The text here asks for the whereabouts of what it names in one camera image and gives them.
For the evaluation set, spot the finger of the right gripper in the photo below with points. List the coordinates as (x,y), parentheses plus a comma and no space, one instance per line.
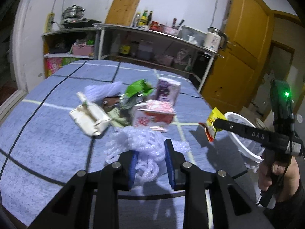
(266,138)

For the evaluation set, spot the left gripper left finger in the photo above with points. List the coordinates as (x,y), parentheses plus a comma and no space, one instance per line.
(90,199)

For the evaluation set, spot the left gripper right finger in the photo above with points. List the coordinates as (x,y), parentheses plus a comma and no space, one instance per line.
(211,197)

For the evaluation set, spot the yellow red snack wrapper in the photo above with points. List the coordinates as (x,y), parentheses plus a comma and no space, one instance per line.
(208,125)

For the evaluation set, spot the cream paper bag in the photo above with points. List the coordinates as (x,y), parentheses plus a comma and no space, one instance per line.
(89,117)

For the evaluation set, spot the white foam fruit net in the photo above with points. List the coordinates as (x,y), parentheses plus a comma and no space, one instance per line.
(148,143)

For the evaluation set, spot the pink strawberry milk carton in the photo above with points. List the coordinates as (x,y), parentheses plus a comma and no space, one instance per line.
(153,114)

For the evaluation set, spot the green snack bag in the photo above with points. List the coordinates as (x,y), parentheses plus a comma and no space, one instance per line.
(135,93)

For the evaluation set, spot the white trash bin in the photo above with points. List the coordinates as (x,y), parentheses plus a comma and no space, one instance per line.
(251,151)

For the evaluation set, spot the metal kitchen shelf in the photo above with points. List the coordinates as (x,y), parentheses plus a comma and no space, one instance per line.
(148,48)

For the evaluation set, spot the right hand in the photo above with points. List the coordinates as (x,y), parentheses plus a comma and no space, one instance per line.
(291,178)

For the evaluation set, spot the yellow wooden door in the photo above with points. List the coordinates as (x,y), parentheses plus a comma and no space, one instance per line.
(234,76)

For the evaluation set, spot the blue checked tablecloth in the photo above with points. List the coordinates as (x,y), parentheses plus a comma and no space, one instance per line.
(42,147)

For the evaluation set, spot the white electric kettle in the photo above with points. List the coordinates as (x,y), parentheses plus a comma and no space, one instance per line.
(215,40)

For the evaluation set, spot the brown candy wrapper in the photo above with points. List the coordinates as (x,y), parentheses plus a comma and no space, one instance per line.
(109,103)

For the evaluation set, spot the clear plastic storage box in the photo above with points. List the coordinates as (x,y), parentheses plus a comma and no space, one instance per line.
(192,35)

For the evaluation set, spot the purple milk carton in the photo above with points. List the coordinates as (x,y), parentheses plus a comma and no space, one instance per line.
(167,90)

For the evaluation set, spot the red lidded jar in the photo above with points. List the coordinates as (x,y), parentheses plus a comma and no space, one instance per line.
(156,26)

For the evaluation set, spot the pink plastic basket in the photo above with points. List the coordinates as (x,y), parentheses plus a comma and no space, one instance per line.
(83,49)

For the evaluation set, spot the dark soy sauce bottle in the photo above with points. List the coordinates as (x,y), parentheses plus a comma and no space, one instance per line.
(149,18)

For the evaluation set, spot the cooking oil bottle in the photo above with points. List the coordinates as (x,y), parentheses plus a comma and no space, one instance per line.
(125,45)

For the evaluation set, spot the green cap sauce bottle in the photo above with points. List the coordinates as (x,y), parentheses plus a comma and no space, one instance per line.
(143,20)

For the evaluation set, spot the clear plastic bottle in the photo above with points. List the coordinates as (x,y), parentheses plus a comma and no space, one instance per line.
(136,19)

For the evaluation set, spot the black induction cooker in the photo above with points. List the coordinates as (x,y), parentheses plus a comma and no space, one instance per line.
(78,23)

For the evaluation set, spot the wooden cutting board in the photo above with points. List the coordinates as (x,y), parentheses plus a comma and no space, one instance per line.
(122,12)

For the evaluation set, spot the yellow power strip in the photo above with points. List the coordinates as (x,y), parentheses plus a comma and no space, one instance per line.
(49,22)

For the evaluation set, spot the steel pot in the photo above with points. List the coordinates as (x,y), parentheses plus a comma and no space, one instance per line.
(75,11)

